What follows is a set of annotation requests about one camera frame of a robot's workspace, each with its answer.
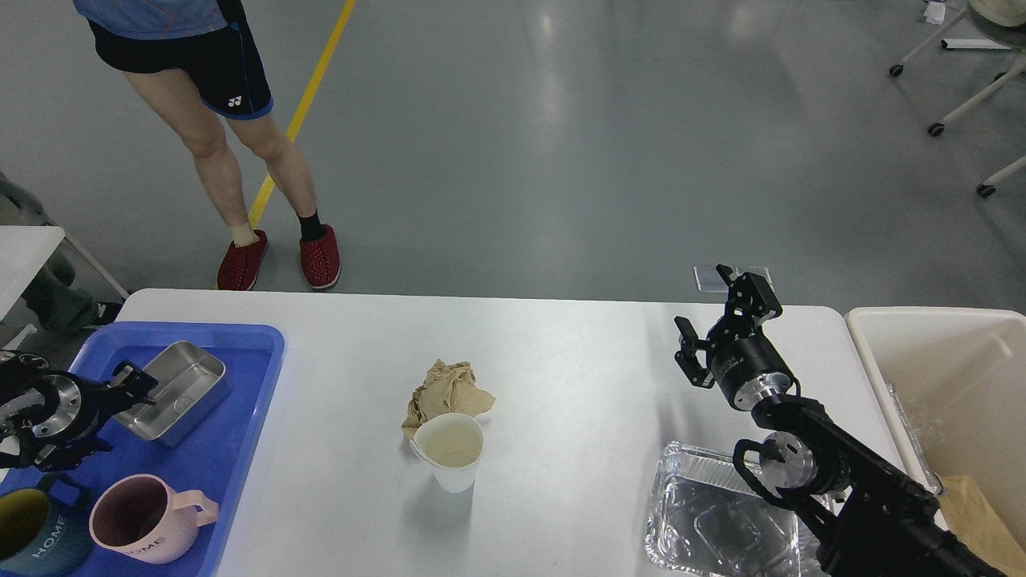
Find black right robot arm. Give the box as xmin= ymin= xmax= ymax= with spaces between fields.
xmin=674 ymin=265 xmax=1000 ymax=576

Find pink mug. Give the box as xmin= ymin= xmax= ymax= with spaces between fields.
xmin=88 ymin=474 xmax=220 ymax=565

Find standing person in shorts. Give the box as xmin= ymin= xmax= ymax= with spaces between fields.
xmin=74 ymin=1 xmax=341 ymax=291

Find beige plastic bin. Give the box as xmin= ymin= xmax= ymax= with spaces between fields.
xmin=846 ymin=306 xmax=1025 ymax=576

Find rolling chair base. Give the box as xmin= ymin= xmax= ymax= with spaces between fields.
xmin=887 ymin=0 xmax=1026 ymax=200

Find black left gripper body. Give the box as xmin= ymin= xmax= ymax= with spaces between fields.
xmin=16 ymin=373 xmax=113 ymax=472

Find aluminium foil tray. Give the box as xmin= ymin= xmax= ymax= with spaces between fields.
xmin=644 ymin=441 xmax=825 ymax=576

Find white side table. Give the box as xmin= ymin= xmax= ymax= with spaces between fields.
xmin=1 ymin=225 xmax=65 ymax=319

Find white paper cup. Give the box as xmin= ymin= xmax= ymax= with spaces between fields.
xmin=409 ymin=413 xmax=484 ymax=494

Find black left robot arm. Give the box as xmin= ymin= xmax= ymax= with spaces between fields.
xmin=1 ymin=350 xmax=158 ymax=474

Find dark blue yellow mug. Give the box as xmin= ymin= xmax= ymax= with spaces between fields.
xmin=1 ymin=474 xmax=95 ymax=576

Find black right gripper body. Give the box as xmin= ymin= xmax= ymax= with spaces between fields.
xmin=706 ymin=319 xmax=799 ymax=410

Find blue plastic bin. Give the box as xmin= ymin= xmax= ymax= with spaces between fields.
xmin=0 ymin=321 xmax=286 ymax=577

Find small steel tray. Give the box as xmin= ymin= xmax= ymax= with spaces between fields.
xmin=114 ymin=341 xmax=233 ymax=448

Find crumpled brown paper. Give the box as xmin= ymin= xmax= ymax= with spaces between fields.
xmin=401 ymin=359 xmax=495 ymax=439

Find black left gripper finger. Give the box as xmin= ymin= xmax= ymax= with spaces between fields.
xmin=105 ymin=361 xmax=159 ymax=406
xmin=48 ymin=431 xmax=113 ymax=472

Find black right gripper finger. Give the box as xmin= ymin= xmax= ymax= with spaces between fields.
xmin=674 ymin=317 xmax=715 ymax=389
xmin=716 ymin=265 xmax=784 ymax=328

